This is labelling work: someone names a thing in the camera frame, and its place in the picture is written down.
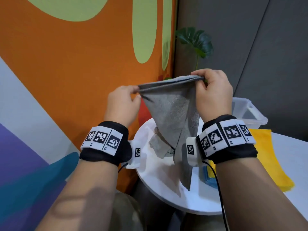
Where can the person's right hand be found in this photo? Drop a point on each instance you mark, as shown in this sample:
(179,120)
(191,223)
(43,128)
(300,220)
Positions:
(215,98)

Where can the person's left hand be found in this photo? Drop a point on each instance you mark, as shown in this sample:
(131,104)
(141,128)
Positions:
(120,105)

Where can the clear plastic storage box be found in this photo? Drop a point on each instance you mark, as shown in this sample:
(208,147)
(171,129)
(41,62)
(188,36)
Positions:
(250,113)

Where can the grey towel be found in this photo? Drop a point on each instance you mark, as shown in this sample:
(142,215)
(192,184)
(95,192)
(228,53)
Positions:
(173,110)
(160,147)

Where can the blue towel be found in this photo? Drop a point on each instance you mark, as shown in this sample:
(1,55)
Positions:
(210,181)

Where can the yellow towel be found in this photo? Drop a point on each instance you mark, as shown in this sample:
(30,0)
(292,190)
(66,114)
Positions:
(272,161)

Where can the person's right forearm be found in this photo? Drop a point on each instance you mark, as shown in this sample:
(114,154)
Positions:
(257,197)

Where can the person's left forearm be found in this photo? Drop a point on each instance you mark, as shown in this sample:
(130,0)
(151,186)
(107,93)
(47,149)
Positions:
(79,197)

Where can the person's left leg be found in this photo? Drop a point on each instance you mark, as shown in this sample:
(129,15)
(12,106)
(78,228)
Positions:
(125,214)

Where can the person's leg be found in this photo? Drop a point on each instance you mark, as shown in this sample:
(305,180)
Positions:
(125,214)
(204,222)

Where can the person's right leg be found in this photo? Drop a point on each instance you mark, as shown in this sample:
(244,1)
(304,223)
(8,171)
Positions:
(204,222)

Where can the black left wristband with markers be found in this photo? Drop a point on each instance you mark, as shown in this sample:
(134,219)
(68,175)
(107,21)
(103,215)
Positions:
(120,153)

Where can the black wristband with markers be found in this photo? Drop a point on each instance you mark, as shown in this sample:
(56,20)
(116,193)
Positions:
(235,153)
(120,153)

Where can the black right wristband with markers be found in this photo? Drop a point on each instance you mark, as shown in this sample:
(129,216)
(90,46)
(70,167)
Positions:
(235,153)

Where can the green leafy plant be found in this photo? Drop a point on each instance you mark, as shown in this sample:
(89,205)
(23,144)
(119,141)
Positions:
(197,40)

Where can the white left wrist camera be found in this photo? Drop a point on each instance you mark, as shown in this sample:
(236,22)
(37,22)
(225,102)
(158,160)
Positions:
(134,162)

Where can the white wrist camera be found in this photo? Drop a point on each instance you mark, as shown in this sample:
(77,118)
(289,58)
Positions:
(134,162)
(192,159)

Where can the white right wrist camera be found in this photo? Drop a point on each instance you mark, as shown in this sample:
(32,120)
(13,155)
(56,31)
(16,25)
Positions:
(192,159)

